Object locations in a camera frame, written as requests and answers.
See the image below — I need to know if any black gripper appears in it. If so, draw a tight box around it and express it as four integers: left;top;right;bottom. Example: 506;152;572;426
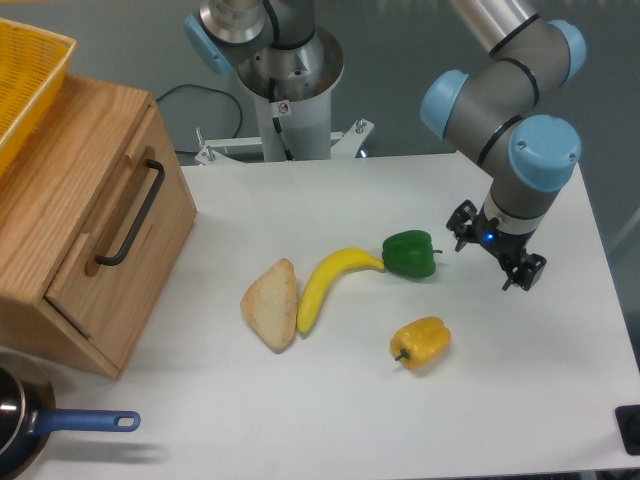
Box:
446;200;547;291

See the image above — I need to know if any black metal drawer handle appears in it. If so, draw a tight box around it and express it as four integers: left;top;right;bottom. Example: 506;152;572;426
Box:
95;158;166;267

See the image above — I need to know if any wooden top drawer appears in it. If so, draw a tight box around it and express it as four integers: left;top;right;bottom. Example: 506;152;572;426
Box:
45;107;196;372

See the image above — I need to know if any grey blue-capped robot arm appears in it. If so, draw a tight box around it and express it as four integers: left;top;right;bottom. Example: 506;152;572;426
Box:
184;1;586;289

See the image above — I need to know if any wooden drawer cabinet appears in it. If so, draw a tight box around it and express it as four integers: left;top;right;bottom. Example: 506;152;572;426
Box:
0;73;198;380

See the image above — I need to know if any green bell pepper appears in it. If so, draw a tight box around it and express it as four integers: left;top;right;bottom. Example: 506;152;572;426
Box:
382;230;441;280

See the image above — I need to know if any yellow bell pepper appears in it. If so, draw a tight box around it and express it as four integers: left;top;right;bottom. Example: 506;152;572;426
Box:
389;317;451;370

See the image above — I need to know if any yellow banana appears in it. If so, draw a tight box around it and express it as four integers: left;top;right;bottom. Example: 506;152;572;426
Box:
296;247;385;336

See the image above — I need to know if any black corner clamp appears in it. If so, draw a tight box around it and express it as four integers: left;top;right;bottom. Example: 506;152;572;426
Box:
614;404;640;456

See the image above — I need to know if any triangular bread slice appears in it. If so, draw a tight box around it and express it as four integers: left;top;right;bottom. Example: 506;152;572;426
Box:
240;258;298;353

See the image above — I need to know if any yellow plastic basket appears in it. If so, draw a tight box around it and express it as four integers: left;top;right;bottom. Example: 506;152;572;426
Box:
1;19;77;171

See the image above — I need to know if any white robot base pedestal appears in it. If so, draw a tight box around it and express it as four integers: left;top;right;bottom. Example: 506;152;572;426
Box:
193;27;376;166

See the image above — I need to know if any black cable on floor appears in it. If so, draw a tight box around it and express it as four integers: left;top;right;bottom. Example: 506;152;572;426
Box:
155;83;244;154

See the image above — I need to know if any blue-handled frying pan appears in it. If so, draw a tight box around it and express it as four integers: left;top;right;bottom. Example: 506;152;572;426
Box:
1;352;141;479

